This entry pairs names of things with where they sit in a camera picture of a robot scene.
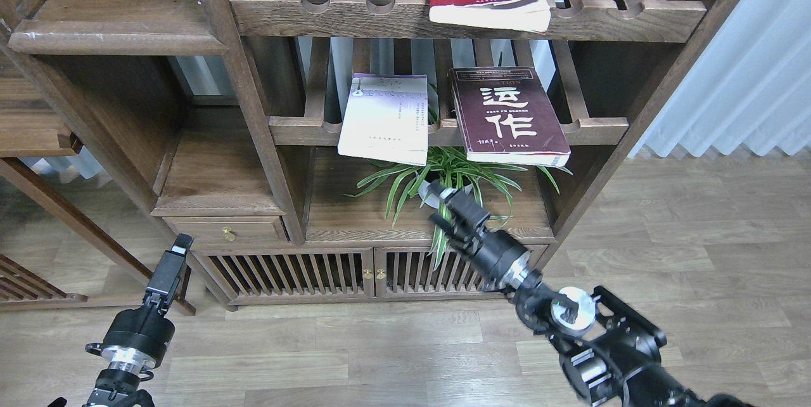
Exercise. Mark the white plant pot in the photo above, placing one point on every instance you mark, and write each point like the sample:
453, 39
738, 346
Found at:
424, 193

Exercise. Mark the white pleated curtain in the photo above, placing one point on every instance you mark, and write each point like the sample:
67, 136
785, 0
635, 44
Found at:
750, 88

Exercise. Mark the wooden side rack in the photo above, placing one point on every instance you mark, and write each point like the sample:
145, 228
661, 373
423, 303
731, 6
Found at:
31, 128

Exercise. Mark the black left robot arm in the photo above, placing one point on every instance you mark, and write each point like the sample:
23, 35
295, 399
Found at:
121, 387

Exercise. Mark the maroon book white characters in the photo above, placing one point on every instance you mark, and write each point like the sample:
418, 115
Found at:
506, 117

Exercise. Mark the green spider plant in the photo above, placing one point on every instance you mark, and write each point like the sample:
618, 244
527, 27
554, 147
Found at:
455, 171

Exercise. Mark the white purple book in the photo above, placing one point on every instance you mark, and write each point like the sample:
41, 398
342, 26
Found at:
386, 119

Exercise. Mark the dark wooden bookshelf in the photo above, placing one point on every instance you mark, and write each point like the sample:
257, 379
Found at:
223, 113

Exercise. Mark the brass drawer knob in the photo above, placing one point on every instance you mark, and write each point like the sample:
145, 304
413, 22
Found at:
228, 234

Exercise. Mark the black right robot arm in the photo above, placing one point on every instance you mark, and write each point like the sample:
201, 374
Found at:
606, 349

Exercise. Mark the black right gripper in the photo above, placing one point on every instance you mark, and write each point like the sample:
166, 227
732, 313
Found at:
501, 261

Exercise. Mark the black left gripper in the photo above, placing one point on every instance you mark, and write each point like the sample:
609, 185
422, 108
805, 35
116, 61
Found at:
139, 338

